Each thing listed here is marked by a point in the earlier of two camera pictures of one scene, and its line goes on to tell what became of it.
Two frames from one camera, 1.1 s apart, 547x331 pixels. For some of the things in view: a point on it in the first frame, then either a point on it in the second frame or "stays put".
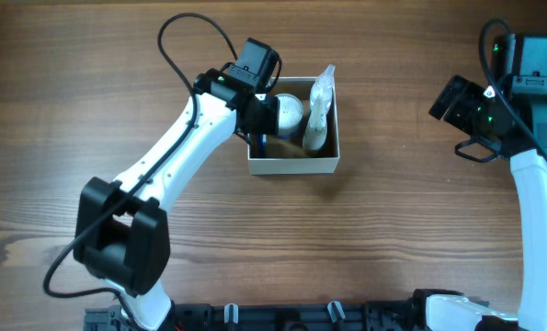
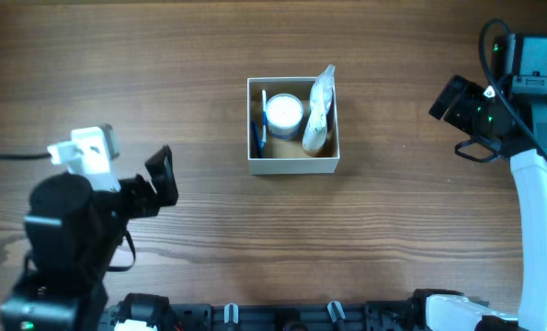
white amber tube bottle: x=315 y=133 stays put
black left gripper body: x=266 y=117 to x=136 y=195
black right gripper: x=467 y=93 stays put
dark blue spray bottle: x=331 y=144 to x=319 y=104
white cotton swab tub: x=290 y=117 stays put
